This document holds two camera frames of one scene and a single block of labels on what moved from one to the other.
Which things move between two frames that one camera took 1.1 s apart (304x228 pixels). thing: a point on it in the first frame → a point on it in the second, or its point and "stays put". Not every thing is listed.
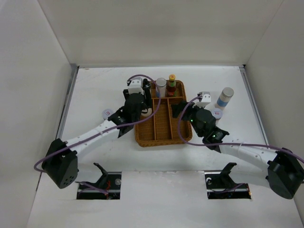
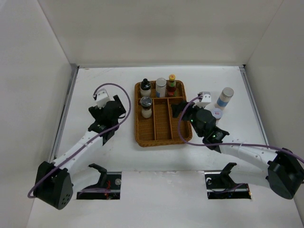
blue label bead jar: (161, 87) stays put
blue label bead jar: (224, 98) stays put
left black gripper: (147, 102) → (97, 112)
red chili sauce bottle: (172, 87) stays put
